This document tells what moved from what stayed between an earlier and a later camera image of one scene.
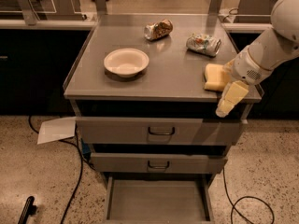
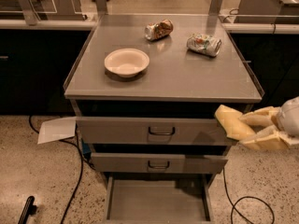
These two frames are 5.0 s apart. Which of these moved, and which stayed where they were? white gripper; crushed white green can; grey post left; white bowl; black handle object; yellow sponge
Moved: yellow sponge; white gripper
Stayed: grey post left; crushed white green can; white bowl; black handle object
